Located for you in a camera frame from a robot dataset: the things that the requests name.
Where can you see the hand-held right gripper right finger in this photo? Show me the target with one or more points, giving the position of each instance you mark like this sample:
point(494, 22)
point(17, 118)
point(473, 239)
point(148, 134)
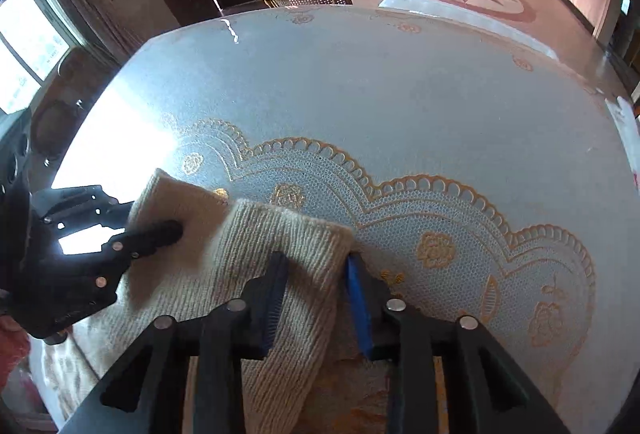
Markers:
point(357, 304)

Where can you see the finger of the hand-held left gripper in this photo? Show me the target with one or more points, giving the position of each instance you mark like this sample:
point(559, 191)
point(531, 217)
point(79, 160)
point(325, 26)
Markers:
point(155, 234)
point(85, 201)

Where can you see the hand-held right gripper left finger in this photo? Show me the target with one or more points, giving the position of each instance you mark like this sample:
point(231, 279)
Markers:
point(272, 299)

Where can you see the cream knit sweater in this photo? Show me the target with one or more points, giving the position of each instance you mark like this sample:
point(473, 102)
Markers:
point(220, 254)

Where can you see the dark rattan armchair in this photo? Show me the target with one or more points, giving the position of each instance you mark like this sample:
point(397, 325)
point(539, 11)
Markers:
point(65, 114)

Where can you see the large multi-pane window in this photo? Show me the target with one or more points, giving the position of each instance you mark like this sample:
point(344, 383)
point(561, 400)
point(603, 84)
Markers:
point(30, 44)

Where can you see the white paper slip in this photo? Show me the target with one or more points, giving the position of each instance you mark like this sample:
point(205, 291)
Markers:
point(625, 124)

